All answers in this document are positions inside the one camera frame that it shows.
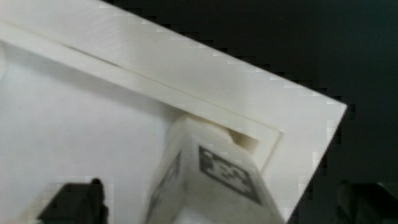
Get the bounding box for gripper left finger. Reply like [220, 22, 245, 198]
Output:
[37, 178, 108, 224]

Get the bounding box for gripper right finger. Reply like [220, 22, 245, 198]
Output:
[334, 182, 398, 224]

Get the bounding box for white square tabletop tray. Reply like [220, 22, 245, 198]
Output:
[0, 0, 346, 224]

